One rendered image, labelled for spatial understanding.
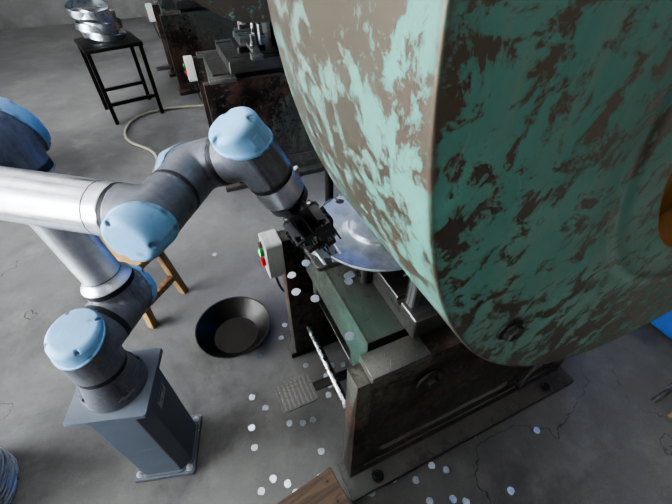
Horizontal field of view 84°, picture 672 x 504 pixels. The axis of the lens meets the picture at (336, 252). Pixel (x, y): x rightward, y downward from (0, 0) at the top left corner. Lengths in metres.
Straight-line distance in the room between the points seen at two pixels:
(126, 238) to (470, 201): 0.42
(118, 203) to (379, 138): 0.41
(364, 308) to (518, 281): 0.64
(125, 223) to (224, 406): 1.10
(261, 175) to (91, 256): 0.50
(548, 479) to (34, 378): 1.85
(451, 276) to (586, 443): 1.46
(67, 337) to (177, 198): 0.51
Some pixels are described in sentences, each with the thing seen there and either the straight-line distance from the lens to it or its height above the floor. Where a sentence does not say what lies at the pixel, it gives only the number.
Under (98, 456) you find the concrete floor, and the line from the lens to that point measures 1.60.
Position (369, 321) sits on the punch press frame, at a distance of 0.85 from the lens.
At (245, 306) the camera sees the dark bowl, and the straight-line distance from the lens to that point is 1.69.
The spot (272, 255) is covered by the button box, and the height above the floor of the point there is 0.59.
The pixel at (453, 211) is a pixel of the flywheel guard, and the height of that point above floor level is 1.24.
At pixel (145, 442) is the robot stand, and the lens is 1.24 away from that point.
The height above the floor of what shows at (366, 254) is 0.78.
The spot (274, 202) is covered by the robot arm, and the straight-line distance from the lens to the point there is 0.58.
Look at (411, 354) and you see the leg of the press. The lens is 0.82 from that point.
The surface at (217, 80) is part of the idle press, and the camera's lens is 2.21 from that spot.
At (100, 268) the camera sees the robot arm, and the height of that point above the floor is 0.75.
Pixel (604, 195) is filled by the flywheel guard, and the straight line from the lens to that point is 0.25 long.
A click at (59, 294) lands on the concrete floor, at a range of 2.15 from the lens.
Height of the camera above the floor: 1.33
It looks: 44 degrees down
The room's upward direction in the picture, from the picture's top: straight up
